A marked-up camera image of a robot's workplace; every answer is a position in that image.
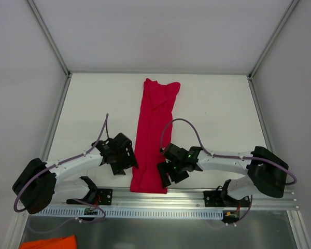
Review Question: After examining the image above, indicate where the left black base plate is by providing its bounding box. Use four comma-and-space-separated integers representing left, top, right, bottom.
95, 188, 113, 205

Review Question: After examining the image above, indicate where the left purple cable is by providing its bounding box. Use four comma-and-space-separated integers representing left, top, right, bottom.
13, 113, 109, 233

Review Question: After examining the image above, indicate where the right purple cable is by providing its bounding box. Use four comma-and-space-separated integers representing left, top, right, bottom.
159, 118, 298, 228

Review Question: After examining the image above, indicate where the purple cable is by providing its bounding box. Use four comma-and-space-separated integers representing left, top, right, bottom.
13, 113, 109, 233
159, 118, 298, 228

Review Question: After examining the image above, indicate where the orange folded t-shirt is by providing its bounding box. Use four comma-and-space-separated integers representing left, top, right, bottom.
19, 235, 77, 249

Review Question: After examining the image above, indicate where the left aluminium frame post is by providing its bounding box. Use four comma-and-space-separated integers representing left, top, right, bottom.
25, 0, 70, 78

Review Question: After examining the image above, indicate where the slotted grey cable duct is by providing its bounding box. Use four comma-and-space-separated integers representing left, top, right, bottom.
35, 206, 223, 220

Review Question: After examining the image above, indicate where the red t-shirt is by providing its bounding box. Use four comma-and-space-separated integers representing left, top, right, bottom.
130, 78, 180, 194

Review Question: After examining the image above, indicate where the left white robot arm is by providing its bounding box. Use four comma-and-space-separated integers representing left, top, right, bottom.
12, 133, 138, 214

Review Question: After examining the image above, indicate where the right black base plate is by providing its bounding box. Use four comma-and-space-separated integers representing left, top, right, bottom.
203, 190, 250, 208

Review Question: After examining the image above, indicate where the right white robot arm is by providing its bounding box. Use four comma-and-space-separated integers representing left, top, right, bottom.
157, 143, 289, 206

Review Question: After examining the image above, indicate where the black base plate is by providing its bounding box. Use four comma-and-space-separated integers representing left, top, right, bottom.
203, 190, 250, 208
95, 188, 113, 205

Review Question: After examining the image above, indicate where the right aluminium frame post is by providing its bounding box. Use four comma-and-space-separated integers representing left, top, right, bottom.
248, 0, 301, 78

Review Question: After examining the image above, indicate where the aluminium mounting rail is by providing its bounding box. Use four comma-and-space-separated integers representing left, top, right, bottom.
48, 187, 300, 208

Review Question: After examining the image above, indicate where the aluminium frame post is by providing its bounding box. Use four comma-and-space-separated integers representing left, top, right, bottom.
248, 0, 301, 78
25, 0, 70, 78

